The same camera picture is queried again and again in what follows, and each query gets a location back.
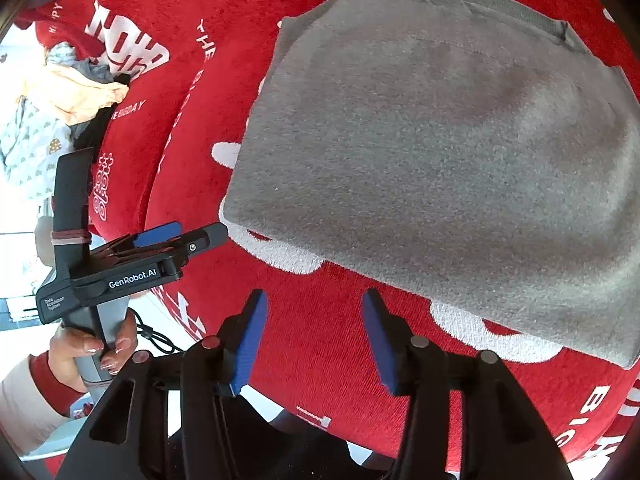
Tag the grey knit sweater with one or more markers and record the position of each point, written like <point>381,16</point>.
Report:
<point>440,160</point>

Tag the light blue patterned cloth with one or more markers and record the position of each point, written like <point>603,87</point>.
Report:
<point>30,147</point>

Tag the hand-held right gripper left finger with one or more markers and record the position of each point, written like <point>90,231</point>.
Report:
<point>247,342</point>

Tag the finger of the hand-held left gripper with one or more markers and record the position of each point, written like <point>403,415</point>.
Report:
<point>159,232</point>
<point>202,242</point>

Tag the red printed blanket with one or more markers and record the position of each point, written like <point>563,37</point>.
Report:
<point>310,340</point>

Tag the black cloth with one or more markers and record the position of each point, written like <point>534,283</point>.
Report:
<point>95,129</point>

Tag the person's left hand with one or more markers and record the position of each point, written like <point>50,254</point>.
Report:
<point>67,355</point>

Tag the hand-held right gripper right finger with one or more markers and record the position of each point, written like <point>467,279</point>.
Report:
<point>382,345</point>

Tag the grey-blue cloth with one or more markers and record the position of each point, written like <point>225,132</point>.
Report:
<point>94,72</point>

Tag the peach cloth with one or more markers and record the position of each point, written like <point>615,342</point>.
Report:
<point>75,95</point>

